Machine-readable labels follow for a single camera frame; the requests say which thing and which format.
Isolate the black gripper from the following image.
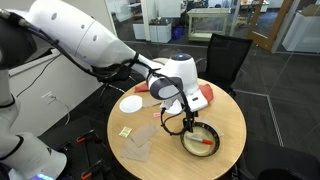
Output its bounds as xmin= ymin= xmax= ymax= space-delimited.
xmin=182 ymin=108 xmax=198 ymax=134

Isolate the grey marker with red cap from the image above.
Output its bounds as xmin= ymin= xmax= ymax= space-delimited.
xmin=185 ymin=134 xmax=214 ymax=146

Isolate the dark rimmed cream bowl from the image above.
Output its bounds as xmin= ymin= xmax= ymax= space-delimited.
xmin=179 ymin=121 xmax=222 ymax=158

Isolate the red orange cloth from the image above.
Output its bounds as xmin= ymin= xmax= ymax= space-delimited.
xmin=134 ymin=82 xmax=215 ymax=104

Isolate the brown paper napkin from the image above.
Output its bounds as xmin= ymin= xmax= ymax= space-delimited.
xmin=129 ymin=121 xmax=159 ymax=148
xmin=141 ymin=95 xmax=163 ymax=109
xmin=119 ymin=138 xmax=153 ymax=163

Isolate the large white plate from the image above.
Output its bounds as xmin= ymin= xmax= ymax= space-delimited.
xmin=119 ymin=94 xmax=144 ymax=114

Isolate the yellow sachet packet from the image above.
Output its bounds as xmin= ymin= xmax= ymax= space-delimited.
xmin=118 ymin=126 xmax=133 ymax=139

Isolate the black mesh office chair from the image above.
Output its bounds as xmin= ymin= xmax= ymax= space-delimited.
xmin=237 ymin=141 xmax=320 ymax=180
xmin=194 ymin=33 xmax=254 ymax=99

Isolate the black padded office chair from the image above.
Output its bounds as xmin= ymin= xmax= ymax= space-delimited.
xmin=96 ymin=64 xmax=138 ymax=108

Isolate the blue bin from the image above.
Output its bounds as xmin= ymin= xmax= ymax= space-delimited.
xmin=171 ymin=26 xmax=184 ymax=40

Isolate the white low cabinet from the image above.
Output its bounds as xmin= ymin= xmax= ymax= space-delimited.
xmin=132 ymin=18 xmax=173 ymax=44

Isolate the wooden door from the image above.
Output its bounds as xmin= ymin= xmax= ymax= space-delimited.
xmin=247 ymin=0 xmax=294 ymax=52

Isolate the cream utility cart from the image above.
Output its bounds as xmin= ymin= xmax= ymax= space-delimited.
xmin=186 ymin=7 xmax=232 ymax=42

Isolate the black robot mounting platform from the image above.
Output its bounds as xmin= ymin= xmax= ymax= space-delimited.
xmin=39 ymin=131 xmax=114 ymax=180

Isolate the white counter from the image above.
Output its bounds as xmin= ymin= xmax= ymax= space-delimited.
xmin=281 ymin=4 xmax=320 ymax=55

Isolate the brown cardboard box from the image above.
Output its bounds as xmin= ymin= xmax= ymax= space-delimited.
xmin=301 ymin=3 xmax=320 ymax=18

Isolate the black clamp with orange handle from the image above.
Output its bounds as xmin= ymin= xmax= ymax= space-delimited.
xmin=75 ymin=129 xmax=103 ymax=144
xmin=80 ymin=159 xmax=111 ymax=180

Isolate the white power cable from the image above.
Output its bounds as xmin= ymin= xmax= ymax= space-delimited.
xmin=51 ymin=95 xmax=71 ymax=126

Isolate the white wall outlet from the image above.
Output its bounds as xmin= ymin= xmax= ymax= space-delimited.
xmin=40 ymin=91 xmax=56 ymax=105

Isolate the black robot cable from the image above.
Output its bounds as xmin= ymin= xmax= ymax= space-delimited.
xmin=0 ymin=8 xmax=195 ymax=136

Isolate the thin black wall cable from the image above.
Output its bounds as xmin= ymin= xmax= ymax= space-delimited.
xmin=15 ymin=62 xmax=52 ymax=98

